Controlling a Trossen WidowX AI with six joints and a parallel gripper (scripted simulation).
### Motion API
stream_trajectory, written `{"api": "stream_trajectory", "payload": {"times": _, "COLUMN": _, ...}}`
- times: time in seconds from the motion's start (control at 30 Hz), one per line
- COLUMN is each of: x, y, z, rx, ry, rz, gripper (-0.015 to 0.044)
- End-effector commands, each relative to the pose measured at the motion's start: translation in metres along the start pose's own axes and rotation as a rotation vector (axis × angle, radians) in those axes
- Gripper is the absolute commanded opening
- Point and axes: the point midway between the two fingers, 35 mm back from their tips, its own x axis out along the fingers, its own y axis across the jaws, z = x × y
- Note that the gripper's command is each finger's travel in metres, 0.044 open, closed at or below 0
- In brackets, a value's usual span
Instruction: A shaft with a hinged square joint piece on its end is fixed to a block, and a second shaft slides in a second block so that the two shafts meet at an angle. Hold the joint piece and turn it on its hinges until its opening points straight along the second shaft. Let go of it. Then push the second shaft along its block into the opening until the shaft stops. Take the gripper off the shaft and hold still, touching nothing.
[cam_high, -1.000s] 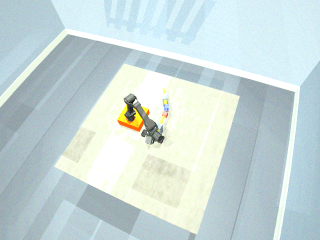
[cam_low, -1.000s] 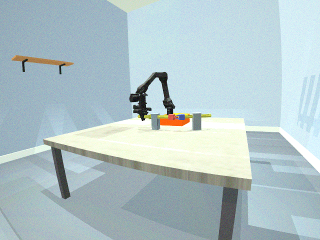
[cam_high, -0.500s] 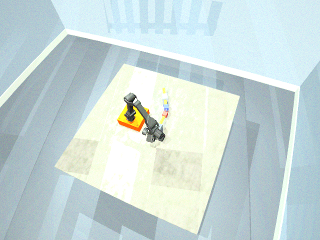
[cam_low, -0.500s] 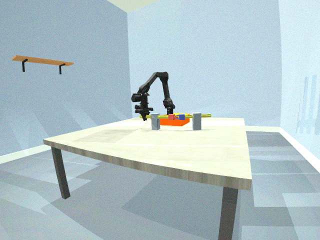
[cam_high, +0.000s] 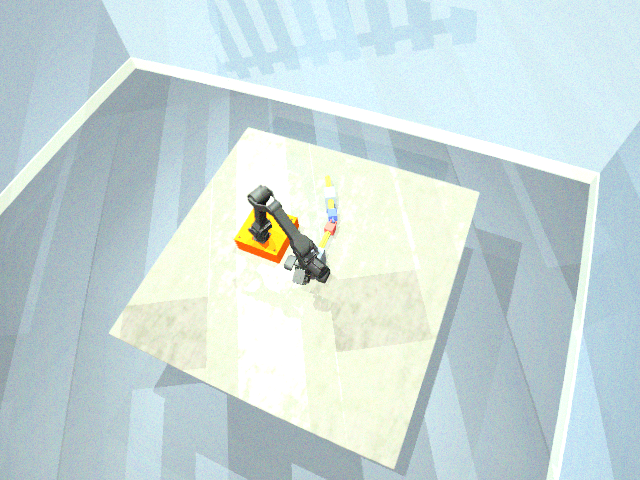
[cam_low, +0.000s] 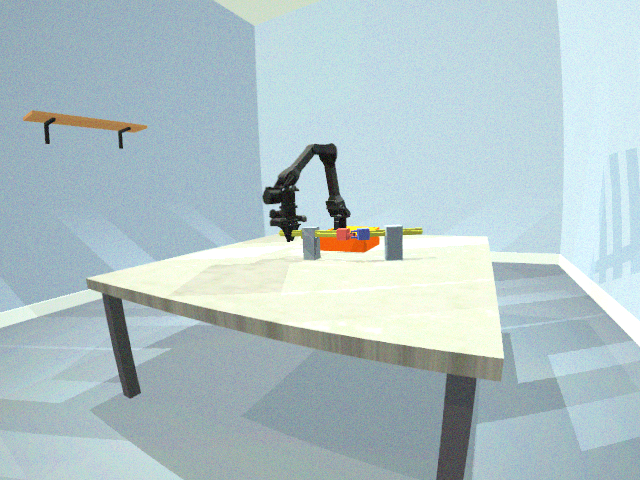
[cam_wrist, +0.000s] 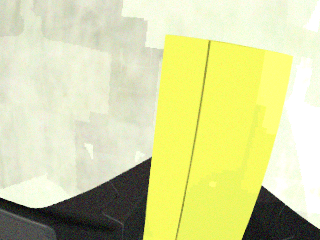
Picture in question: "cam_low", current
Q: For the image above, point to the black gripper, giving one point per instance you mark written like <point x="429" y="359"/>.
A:
<point x="288" y="221"/>

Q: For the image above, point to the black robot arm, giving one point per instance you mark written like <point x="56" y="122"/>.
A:
<point x="289" y="176"/>

